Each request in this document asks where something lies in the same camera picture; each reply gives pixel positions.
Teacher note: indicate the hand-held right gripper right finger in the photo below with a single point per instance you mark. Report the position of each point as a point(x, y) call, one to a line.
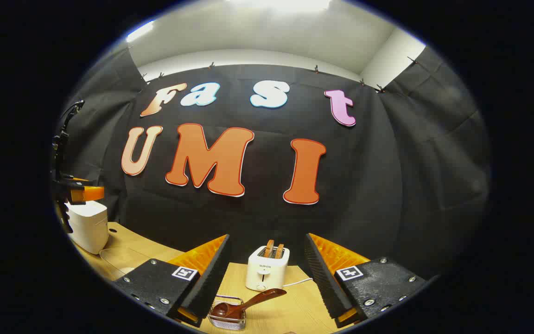
point(322, 278)

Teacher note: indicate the clear plastic container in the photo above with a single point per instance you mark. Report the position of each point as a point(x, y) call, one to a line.
point(123, 260)

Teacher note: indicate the white toaster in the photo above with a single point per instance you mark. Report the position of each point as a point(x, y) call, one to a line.
point(267, 273)

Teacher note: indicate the toast slice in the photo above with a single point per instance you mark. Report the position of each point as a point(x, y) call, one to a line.
point(279, 251)
point(269, 249)

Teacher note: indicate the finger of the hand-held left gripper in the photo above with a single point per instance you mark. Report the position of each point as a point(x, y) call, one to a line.
point(88, 194)

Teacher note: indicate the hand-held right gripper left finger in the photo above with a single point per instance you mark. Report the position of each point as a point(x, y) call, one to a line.
point(211, 278)

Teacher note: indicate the white rice cooker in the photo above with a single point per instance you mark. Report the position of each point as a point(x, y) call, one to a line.
point(88, 227)

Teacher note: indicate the black backdrop cloth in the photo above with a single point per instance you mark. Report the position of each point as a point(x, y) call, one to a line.
point(387, 185)

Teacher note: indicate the brown wooden spoon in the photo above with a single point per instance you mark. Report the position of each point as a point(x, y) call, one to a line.
point(257, 299)

